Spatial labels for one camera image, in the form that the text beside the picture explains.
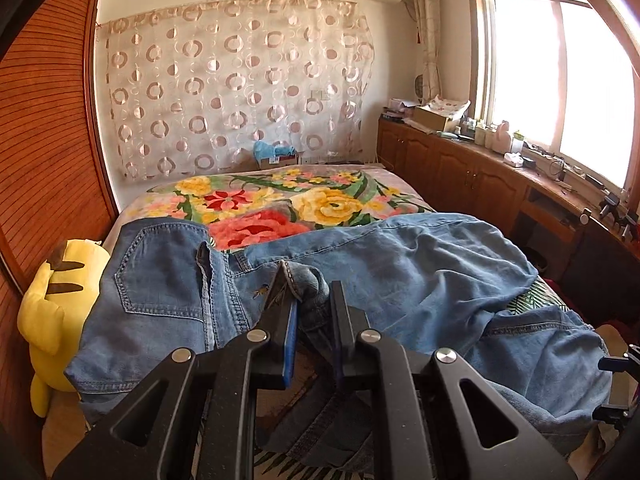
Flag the blue denim jeans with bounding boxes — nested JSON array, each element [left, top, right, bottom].
[[65, 212, 611, 454]]

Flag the palm leaf bed sheet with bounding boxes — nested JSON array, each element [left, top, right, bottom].
[[254, 278, 570, 479]]

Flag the long wooden cabinet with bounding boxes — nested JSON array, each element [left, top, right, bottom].
[[376, 119, 639, 323]]

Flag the yellow Pikachu plush toy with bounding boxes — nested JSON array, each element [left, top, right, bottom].
[[17, 240, 110, 418]]

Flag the floral blanket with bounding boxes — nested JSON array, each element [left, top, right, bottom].
[[116, 165, 433, 250]]

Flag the blue item on box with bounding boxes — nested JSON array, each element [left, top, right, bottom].
[[253, 140, 298, 169]]

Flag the white pink bottle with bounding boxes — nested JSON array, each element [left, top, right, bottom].
[[491, 120, 512, 155]]

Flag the wooden slatted wardrobe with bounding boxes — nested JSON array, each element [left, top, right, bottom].
[[1, 0, 116, 471]]

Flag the cardboard box on cabinet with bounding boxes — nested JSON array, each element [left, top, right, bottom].
[[411, 96, 471, 132]]

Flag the circle pattern sheer curtain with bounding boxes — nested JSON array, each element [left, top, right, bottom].
[[99, 0, 374, 181]]

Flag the small round fan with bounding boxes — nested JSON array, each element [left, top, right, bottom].
[[414, 74, 424, 103]]

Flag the beige side curtain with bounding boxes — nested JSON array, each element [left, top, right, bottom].
[[413, 0, 440, 103]]

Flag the window with wooden frame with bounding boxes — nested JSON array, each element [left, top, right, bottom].
[[470, 0, 639, 197]]

